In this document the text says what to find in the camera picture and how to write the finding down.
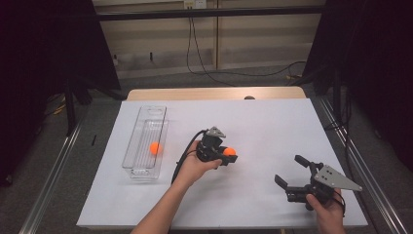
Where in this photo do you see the right hand-held gripper black cable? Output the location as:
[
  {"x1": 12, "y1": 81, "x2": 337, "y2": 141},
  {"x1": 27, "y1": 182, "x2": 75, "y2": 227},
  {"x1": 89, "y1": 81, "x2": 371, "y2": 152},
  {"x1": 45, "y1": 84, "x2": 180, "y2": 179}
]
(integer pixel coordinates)
[{"x1": 332, "y1": 190, "x2": 347, "y2": 218}]

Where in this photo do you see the black curtain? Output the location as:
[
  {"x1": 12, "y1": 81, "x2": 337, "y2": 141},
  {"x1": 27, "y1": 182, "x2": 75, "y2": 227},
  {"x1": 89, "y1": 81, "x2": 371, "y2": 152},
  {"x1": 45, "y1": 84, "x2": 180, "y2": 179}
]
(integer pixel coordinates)
[
  {"x1": 301, "y1": 0, "x2": 413, "y2": 172},
  {"x1": 0, "y1": 0, "x2": 122, "y2": 187}
]

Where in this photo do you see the person's right hand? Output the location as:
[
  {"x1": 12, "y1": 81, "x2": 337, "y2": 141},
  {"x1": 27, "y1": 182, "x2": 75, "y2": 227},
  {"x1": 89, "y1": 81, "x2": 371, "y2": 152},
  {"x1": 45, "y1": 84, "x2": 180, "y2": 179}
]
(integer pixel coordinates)
[{"x1": 305, "y1": 189, "x2": 347, "y2": 234}]

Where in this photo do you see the wooden table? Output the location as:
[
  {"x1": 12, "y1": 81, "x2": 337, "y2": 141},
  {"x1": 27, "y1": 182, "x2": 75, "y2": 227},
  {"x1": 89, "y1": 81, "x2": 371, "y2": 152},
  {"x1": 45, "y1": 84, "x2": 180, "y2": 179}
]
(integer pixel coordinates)
[{"x1": 126, "y1": 86, "x2": 307, "y2": 102}]

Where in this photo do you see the black floor cable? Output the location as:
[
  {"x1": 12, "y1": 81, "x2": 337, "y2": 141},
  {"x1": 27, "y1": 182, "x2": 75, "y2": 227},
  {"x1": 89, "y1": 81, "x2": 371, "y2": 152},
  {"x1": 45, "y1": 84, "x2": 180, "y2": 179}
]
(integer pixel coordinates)
[{"x1": 324, "y1": 87, "x2": 355, "y2": 183}]

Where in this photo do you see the clear plastic bin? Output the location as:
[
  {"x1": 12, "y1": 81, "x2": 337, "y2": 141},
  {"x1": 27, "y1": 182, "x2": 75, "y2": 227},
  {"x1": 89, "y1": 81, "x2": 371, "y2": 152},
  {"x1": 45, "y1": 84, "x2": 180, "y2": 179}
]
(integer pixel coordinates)
[{"x1": 121, "y1": 104, "x2": 170, "y2": 180}]

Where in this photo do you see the white wall outlet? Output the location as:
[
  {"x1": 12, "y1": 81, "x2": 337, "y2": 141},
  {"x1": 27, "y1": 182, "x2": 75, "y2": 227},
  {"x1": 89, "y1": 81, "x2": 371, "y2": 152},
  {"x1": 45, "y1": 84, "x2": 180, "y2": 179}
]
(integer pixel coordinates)
[{"x1": 183, "y1": 0, "x2": 208, "y2": 10}]

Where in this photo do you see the black wall cable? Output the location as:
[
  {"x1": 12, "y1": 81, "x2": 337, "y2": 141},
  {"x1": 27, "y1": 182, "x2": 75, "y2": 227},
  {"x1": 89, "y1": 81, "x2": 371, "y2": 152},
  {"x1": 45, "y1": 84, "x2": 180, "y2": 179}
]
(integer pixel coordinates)
[
  {"x1": 190, "y1": 17, "x2": 237, "y2": 88},
  {"x1": 185, "y1": 17, "x2": 308, "y2": 78}
]

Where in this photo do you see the hand-held gripper black cable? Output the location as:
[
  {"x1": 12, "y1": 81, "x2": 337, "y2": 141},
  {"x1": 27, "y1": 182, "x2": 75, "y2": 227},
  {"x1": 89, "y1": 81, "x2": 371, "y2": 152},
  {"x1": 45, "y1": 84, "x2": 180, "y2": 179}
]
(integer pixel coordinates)
[
  {"x1": 170, "y1": 129, "x2": 209, "y2": 185},
  {"x1": 332, "y1": 190, "x2": 347, "y2": 218}
]

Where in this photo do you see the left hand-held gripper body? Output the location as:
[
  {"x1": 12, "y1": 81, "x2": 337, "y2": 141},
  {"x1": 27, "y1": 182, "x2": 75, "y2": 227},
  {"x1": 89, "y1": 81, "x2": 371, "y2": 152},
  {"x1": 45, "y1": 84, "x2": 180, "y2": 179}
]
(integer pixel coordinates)
[{"x1": 195, "y1": 126, "x2": 228, "y2": 165}]

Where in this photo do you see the left hand-held gripper black cable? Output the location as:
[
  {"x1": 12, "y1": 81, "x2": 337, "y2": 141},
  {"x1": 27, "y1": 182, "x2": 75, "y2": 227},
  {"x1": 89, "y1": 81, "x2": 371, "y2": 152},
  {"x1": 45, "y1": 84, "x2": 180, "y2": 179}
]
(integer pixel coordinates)
[{"x1": 170, "y1": 129, "x2": 209, "y2": 185}]

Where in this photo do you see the black metal stand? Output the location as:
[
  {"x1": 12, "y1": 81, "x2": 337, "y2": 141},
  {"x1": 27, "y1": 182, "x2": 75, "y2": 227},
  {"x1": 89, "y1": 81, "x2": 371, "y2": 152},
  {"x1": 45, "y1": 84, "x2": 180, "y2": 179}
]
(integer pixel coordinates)
[{"x1": 63, "y1": 76, "x2": 129, "y2": 137}]

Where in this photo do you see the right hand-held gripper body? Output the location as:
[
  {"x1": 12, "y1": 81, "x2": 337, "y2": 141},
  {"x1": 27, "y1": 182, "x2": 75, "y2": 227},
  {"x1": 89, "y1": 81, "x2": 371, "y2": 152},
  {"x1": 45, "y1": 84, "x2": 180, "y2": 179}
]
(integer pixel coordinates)
[{"x1": 284, "y1": 161, "x2": 363, "y2": 213}]

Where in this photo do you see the black horizontal bar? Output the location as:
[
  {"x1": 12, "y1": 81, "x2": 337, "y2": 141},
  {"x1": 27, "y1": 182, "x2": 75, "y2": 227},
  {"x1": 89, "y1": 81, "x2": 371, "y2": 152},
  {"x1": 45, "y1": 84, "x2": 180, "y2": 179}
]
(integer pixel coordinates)
[{"x1": 96, "y1": 5, "x2": 326, "y2": 22}]

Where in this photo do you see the aluminium floor rail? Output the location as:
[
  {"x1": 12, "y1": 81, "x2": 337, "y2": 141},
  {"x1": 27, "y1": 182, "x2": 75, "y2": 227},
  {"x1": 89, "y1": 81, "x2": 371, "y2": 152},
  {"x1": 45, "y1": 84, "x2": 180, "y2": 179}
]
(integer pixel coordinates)
[
  {"x1": 19, "y1": 97, "x2": 90, "y2": 234},
  {"x1": 317, "y1": 97, "x2": 409, "y2": 234}
]

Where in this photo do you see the person's left hand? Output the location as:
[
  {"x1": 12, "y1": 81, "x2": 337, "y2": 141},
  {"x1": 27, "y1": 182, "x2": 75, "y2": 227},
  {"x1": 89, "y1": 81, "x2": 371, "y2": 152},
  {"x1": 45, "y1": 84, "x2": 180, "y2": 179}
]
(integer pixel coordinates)
[{"x1": 174, "y1": 139, "x2": 224, "y2": 189}]

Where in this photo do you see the white table board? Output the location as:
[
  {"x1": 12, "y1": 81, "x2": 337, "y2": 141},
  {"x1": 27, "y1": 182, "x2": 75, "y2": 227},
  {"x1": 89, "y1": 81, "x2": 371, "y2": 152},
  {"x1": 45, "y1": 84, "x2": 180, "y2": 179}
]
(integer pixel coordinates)
[{"x1": 76, "y1": 98, "x2": 369, "y2": 229}]

